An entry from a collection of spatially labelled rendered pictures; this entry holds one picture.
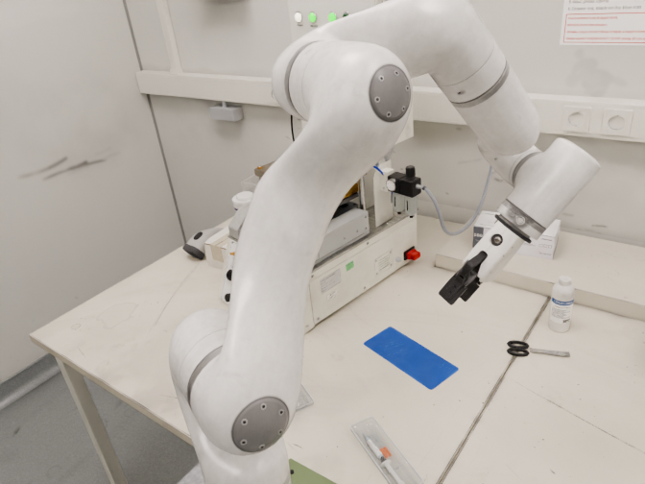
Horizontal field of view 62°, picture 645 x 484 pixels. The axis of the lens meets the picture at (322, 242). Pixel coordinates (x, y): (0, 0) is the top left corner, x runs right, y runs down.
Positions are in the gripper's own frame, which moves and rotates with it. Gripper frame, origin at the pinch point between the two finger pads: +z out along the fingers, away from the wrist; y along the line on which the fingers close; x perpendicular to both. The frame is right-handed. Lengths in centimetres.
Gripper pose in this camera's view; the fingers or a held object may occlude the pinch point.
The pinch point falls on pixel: (455, 294)
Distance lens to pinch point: 99.1
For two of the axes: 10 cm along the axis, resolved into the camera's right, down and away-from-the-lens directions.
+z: -5.7, 7.7, 2.9
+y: 4.9, 0.4, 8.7
